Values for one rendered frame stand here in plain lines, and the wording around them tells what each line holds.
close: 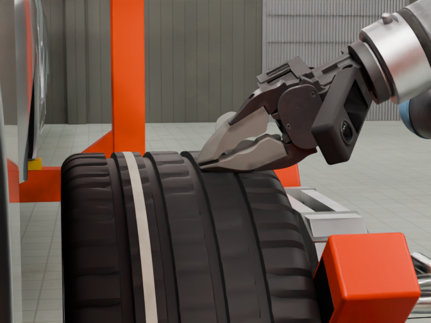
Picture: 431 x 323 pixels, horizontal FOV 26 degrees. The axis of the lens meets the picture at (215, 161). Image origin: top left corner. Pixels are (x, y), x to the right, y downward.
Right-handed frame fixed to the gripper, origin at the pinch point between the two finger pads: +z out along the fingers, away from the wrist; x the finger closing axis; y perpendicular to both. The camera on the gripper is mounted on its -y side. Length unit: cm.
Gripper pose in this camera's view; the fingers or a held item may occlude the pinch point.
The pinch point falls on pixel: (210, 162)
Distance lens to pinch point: 98.3
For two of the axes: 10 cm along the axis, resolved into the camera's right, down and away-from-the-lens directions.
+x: -4.3, -8.1, -4.1
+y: -1.6, -3.8, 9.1
